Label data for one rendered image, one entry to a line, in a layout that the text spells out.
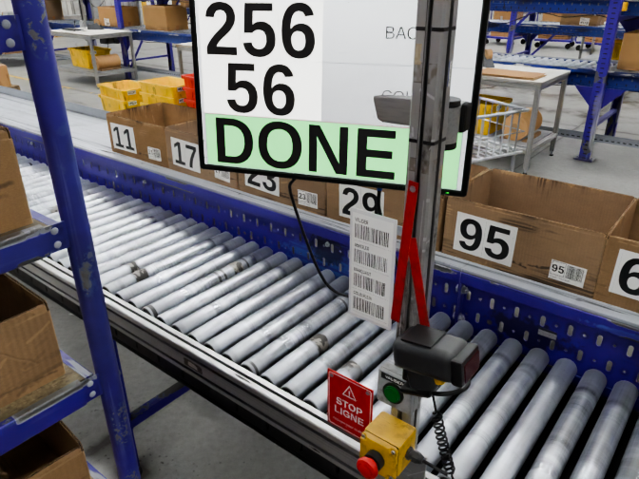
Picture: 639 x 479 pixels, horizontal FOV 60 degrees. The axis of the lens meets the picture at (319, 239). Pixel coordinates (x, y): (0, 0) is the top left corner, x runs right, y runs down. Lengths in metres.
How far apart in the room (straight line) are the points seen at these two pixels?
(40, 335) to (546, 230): 1.09
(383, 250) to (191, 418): 1.61
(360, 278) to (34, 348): 0.48
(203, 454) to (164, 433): 0.20
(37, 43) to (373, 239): 0.52
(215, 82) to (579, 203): 1.07
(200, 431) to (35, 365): 1.60
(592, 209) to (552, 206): 0.10
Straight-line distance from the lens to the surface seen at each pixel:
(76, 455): 0.81
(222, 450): 2.20
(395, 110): 0.90
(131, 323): 1.61
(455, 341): 0.84
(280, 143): 0.97
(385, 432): 1.00
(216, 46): 1.00
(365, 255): 0.89
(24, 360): 0.72
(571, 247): 1.41
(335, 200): 1.70
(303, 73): 0.94
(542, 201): 1.71
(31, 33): 0.59
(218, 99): 1.01
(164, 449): 2.26
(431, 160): 0.78
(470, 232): 1.49
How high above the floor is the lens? 1.57
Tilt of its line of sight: 26 degrees down
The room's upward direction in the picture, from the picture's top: straight up
